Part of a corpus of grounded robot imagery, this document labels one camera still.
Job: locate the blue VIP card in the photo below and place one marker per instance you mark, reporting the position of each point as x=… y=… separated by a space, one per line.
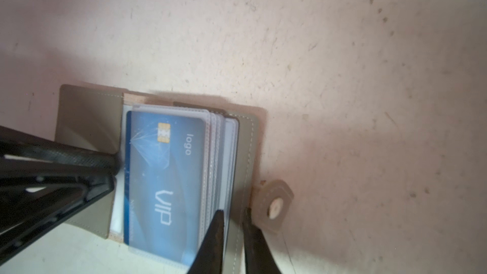
x=164 y=170

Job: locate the grey leather card holder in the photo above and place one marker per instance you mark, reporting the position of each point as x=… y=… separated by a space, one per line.
x=91 y=118

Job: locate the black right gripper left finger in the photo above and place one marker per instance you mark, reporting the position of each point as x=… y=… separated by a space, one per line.
x=209 y=258

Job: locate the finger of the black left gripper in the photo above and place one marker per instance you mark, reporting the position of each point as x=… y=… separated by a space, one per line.
x=32 y=207
x=23 y=145

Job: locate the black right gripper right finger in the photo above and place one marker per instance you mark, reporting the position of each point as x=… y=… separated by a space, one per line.
x=258 y=257

